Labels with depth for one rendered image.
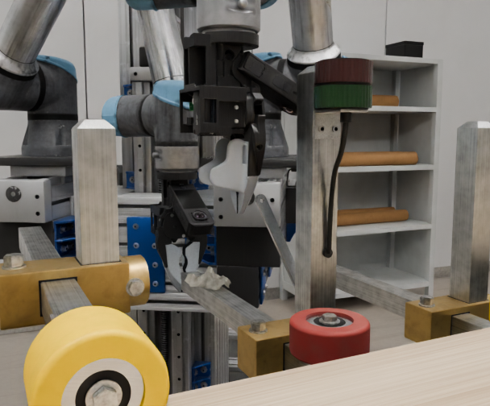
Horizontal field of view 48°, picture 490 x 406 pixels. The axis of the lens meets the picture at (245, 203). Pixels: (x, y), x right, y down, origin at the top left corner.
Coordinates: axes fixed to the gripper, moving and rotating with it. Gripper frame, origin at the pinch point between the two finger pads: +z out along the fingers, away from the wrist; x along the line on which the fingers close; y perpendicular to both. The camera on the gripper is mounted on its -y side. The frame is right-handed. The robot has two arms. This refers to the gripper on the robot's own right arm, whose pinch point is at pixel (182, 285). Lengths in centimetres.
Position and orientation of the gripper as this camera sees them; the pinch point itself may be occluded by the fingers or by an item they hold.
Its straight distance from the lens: 98.5
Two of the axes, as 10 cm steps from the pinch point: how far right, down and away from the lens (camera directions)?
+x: -9.0, 0.5, -4.3
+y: -4.3, -1.1, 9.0
